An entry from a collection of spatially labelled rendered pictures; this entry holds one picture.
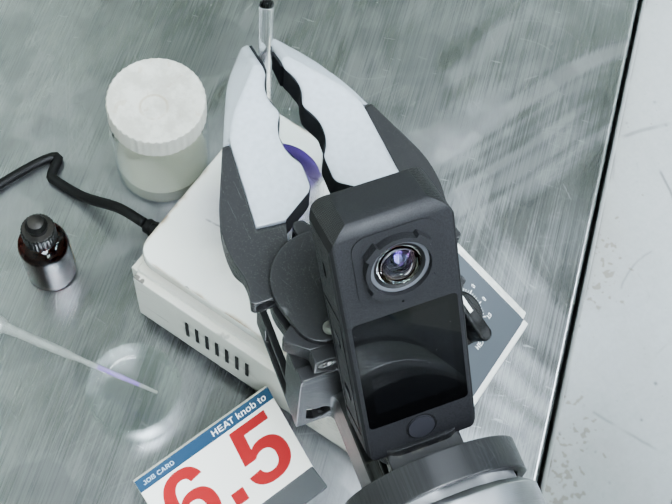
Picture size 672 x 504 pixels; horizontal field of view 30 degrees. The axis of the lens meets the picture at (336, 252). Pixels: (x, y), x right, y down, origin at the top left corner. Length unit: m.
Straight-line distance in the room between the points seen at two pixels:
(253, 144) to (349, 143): 0.04
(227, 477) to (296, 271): 0.25
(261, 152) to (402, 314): 0.11
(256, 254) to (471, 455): 0.12
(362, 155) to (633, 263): 0.34
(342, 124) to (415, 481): 0.15
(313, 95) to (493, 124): 0.33
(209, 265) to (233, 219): 0.19
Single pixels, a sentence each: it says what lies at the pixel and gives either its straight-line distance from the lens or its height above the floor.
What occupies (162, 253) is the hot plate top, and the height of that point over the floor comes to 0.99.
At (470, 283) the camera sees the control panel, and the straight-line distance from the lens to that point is 0.73.
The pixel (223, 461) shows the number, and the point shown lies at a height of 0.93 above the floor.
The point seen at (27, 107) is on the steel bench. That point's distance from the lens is 0.85.
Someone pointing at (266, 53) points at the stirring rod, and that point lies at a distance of 0.54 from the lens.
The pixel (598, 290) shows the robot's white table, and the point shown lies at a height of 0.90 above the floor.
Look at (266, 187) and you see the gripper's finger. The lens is 0.51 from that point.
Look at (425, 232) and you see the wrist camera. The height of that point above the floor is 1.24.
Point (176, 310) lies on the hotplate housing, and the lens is 0.71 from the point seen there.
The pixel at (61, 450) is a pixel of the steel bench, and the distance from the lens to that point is 0.75.
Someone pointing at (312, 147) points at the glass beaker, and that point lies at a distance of 0.67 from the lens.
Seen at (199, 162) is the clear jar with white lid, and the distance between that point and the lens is 0.78.
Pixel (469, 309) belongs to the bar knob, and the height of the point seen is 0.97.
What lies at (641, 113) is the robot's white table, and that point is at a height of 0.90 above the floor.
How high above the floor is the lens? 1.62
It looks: 65 degrees down
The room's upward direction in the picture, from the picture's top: 9 degrees clockwise
